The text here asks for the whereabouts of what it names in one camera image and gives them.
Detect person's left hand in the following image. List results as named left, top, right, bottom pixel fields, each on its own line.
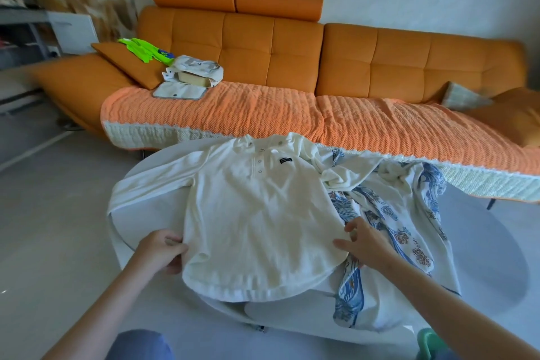
left=134, top=229, right=189, bottom=275

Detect grey checked cushion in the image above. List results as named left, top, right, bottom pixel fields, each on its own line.
left=441, top=81, right=494, bottom=111

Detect orange sofa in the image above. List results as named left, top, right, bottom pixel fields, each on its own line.
left=31, top=0, right=540, bottom=210

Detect person's right forearm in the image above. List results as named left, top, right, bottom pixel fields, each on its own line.
left=379, top=252, right=540, bottom=360

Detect green object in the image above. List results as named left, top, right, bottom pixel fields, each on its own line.
left=415, top=328, right=450, bottom=360

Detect beige box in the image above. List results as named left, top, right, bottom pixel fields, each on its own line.
left=177, top=71, right=210, bottom=87

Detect white oval coffee table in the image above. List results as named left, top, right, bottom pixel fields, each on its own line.
left=107, top=138, right=530, bottom=345

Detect white blue patterned garment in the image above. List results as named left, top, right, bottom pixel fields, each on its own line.
left=318, top=149, right=462, bottom=333

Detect person's blue trouser knee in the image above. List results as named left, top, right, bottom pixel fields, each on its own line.
left=105, top=329, right=176, bottom=360

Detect orange cushion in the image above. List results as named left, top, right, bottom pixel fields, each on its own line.
left=91, top=41, right=169, bottom=90
left=464, top=86, right=540, bottom=148

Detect orange knitted sofa cover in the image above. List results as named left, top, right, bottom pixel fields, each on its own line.
left=100, top=80, right=540, bottom=204

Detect white shelf unit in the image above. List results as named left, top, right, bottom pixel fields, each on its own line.
left=0, top=7, right=100, bottom=118

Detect white long-sleeve shirt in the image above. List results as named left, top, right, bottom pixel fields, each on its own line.
left=107, top=133, right=382, bottom=303

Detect person's left forearm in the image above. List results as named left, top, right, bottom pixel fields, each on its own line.
left=41, top=258, right=158, bottom=360

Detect person's right hand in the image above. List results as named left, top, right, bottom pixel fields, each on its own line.
left=333, top=217, right=396, bottom=269

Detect white canvas bag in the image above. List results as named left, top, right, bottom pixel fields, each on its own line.
left=162, top=55, right=224, bottom=88

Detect neon green gloves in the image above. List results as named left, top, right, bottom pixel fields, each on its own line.
left=117, top=37, right=176, bottom=66

